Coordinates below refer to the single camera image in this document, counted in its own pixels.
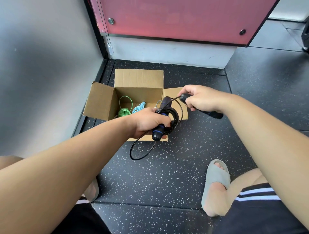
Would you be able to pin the person's right hand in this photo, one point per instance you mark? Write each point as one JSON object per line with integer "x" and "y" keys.
{"x": 207, "y": 98}

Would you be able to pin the person's left hand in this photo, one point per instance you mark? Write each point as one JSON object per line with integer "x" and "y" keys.
{"x": 147, "y": 120}

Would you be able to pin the brown cardboard box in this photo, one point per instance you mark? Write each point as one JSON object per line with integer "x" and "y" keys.
{"x": 101, "y": 103}

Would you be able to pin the person's right forearm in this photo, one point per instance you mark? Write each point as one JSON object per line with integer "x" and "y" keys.
{"x": 270, "y": 149}

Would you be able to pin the person's left forearm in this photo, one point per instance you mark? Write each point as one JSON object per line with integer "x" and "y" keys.
{"x": 60, "y": 173}

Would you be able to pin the dark panel bolt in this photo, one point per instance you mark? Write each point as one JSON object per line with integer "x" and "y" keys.
{"x": 242, "y": 32}

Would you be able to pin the grey right slipper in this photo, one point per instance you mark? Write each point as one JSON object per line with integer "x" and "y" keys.
{"x": 214, "y": 176}

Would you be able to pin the pink glass panel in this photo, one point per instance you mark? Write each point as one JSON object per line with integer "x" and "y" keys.
{"x": 183, "y": 17}

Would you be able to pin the silver panel bolt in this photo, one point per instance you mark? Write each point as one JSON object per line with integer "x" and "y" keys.
{"x": 111, "y": 21}

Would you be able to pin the black gym equipment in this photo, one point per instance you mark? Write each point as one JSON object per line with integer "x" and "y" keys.
{"x": 306, "y": 38}

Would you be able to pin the black white-striped shorts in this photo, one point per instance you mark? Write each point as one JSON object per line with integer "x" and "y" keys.
{"x": 260, "y": 214}

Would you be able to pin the black wall edge trim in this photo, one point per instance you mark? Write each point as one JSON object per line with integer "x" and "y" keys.
{"x": 96, "y": 29}

